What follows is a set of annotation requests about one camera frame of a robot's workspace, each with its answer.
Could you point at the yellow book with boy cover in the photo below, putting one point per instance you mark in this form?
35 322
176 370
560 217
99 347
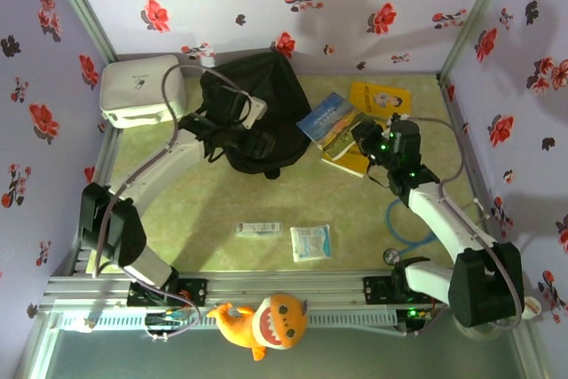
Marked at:
379 97

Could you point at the small white bottle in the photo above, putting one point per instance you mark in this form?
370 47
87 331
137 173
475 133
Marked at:
532 308

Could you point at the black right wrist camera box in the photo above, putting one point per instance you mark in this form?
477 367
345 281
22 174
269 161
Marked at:
406 139

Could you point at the blue tube stethoscope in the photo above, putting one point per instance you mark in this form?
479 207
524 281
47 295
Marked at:
390 256

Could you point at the yellow book with tree cover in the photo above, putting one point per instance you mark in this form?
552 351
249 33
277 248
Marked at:
346 163

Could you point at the aluminium corner frame post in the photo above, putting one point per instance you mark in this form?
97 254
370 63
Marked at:
80 8
478 10

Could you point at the aluminium side frame rail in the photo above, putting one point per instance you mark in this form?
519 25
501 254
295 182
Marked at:
452 104
104 161

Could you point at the white blue tissue packet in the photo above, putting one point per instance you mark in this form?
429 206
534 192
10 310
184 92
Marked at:
310 243

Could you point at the orange shark plush toy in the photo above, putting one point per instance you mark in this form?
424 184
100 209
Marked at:
270 321

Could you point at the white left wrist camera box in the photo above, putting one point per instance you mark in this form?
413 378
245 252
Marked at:
255 109

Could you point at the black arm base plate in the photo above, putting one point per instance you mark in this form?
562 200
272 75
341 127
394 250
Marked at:
377 290
195 292

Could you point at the blue Animal Farm book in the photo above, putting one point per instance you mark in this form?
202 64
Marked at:
330 121

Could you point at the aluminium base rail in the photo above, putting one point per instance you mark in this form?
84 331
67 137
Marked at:
288 283

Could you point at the white zip pouch case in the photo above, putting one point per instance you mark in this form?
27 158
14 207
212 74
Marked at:
133 86

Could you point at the black backpack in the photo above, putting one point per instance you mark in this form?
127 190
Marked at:
275 86

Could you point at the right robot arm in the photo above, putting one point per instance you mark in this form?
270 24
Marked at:
444 223

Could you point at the small circuit board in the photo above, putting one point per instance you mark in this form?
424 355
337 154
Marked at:
412 313
168 319

